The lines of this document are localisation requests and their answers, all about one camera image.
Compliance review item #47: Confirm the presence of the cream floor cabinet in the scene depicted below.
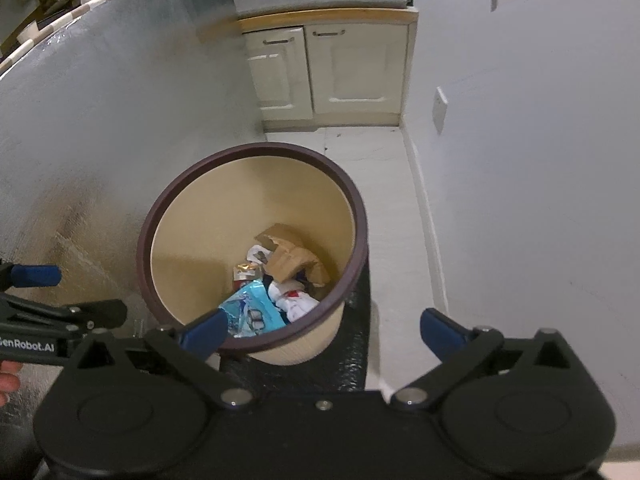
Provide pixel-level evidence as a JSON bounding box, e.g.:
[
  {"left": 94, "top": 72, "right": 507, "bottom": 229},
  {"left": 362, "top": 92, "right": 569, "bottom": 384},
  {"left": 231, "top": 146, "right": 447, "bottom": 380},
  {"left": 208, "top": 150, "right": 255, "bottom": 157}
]
[{"left": 235, "top": 0, "right": 420, "bottom": 128}]

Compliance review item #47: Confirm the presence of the brown white checkered tablecloth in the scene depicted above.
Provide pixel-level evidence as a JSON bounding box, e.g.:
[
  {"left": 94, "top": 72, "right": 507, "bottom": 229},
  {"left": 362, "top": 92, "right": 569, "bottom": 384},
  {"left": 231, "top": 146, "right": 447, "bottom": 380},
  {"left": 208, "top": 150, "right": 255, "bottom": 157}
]
[{"left": 0, "top": 0, "right": 182, "bottom": 77}]

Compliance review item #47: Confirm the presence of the white wall socket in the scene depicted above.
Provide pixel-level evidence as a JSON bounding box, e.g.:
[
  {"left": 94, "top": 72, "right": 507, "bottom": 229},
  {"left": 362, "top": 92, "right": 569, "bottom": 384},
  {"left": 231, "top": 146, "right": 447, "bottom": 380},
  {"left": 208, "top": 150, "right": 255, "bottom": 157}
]
[{"left": 432, "top": 86, "right": 450, "bottom": 134}]

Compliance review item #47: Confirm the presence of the red cigarette pack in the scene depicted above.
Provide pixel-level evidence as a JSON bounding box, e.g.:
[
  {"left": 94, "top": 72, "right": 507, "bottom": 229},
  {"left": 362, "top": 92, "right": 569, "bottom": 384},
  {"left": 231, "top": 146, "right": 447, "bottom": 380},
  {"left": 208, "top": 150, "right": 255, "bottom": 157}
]
[{"left": 232, "top": 261, "right": 265, "bottom": 291}]

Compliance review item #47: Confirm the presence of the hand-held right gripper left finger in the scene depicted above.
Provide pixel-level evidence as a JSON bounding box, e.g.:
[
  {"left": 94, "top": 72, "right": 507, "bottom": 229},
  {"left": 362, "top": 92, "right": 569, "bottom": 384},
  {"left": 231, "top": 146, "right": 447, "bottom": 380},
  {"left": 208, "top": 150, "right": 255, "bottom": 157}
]
[{"left": 74, "top": 308, "right": 258, "bottom": 411}]

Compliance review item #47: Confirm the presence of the silver foil counter panel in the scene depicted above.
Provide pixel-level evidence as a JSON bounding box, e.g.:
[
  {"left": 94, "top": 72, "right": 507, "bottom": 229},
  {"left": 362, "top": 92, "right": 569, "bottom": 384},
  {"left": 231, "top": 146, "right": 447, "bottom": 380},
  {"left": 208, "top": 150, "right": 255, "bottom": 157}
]
[{"left": 0, "top": 0, "right": 267, "bottom": 411}]

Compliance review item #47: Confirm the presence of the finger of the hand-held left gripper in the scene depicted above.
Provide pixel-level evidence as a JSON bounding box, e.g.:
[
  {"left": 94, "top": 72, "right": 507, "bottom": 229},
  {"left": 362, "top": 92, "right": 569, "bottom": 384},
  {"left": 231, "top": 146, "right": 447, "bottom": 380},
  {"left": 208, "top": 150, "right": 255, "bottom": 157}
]
[
  {"left": 0, "top": 297, "right": 128, "bottom": 334},
  {"left": 0, "top": 260, "right": 63, "bottom": 292}
]

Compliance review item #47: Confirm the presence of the beige trash bin brown rim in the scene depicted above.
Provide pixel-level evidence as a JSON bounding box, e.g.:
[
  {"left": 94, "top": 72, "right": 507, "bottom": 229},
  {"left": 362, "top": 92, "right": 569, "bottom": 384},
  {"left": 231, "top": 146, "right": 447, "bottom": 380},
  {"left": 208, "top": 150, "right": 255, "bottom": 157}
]
[{"left": 136, "top": 142, "right": 369, "bottom": 366}]

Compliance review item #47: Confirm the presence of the blue white snack wrapper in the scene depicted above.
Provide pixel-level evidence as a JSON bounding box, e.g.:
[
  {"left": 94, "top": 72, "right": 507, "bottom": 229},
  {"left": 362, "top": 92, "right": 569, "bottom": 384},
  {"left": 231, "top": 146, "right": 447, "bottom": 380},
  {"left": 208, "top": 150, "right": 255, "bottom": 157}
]
[{"left": 267, "top": 280, "right": 321, "bottom": 323}]

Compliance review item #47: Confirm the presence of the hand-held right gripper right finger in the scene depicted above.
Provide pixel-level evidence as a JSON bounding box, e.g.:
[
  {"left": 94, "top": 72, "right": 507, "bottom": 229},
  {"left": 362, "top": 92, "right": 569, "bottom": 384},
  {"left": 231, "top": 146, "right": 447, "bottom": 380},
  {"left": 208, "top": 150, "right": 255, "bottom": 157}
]
[{"left": 390, "top": 308, "right": 583, "bottom": 411}]

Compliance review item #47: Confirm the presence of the light blue wrapper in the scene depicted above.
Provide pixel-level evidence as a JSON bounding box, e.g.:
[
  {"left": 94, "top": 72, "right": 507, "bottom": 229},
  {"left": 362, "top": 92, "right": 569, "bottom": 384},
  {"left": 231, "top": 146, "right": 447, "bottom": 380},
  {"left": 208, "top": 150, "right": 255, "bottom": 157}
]
[{"left": 218, "top": 280, "right": 289, "bottom": 339}]

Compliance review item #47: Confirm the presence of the black floor mat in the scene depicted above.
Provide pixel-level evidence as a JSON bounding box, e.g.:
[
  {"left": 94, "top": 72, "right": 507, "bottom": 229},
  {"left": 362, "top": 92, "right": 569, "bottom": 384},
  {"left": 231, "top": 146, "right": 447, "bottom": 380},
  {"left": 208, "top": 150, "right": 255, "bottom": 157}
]
[{"left": 220, "top": 260, "right": 372, "bottom": 394}]

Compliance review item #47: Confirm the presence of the brown cardboard piece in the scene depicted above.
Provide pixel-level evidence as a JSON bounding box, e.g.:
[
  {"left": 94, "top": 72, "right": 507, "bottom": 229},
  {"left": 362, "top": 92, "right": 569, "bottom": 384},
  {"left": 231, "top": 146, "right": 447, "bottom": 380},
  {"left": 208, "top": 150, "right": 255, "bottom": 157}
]
[{"left": 255, "top": 223, "right": 332, "bottom": 286}]

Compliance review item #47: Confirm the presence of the person's left hand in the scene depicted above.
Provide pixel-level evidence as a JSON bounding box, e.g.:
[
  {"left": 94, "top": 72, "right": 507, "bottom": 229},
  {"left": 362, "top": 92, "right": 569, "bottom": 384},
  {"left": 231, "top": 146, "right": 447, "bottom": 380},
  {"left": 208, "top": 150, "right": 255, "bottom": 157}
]
[{"left": 0, "top": 361, "right": 24, "bottom": 408}]

